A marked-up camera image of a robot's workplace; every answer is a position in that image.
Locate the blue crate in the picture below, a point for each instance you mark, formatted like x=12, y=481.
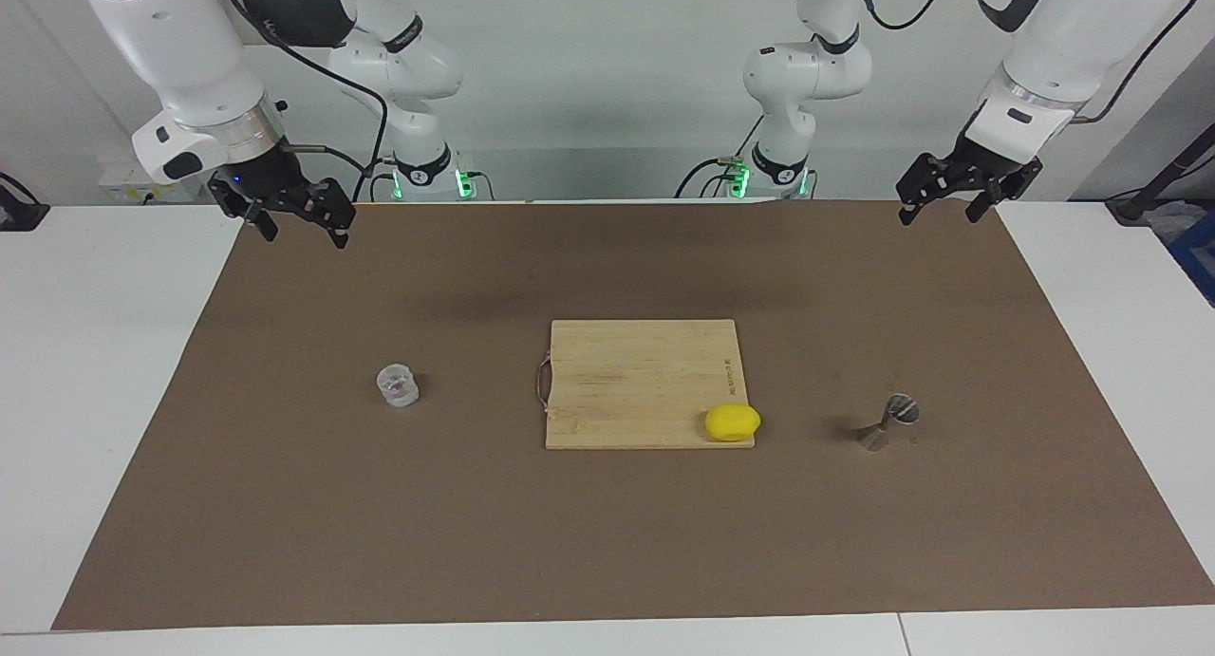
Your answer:
x=1198, y=257

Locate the small clear glass cup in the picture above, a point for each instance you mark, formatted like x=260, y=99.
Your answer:
x=399, y=387

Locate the white wall socket box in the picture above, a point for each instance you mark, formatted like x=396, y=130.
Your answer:
x=128, y=193

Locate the black stand foot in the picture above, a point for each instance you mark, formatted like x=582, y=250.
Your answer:
x=19, y=215

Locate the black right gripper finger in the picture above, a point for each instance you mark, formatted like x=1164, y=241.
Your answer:
x=264, y=221
x=334, y=215

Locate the black tripod leg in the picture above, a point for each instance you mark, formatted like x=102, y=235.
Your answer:
x=1134, y=205

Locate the yellow lemon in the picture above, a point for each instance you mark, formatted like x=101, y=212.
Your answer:
x=732, y=422

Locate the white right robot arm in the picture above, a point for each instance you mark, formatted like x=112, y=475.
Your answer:
x=180, y=48

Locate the steel double jigger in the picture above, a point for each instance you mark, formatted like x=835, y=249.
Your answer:
x=897, y=409

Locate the brown table mat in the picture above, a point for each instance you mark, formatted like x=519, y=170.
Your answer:
x=380, y=523

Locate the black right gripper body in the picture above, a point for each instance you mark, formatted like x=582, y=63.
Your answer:
x=271, y=177

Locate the bamboo cutting board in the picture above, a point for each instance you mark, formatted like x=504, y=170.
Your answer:
x=636, y=381

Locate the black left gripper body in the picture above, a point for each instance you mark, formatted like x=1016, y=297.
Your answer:
x=992, y=162

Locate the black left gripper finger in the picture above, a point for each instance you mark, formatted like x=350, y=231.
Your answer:
x=923, y=181
x=997, y=193

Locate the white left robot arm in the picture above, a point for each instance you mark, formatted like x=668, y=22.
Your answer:
x=1063, y=29

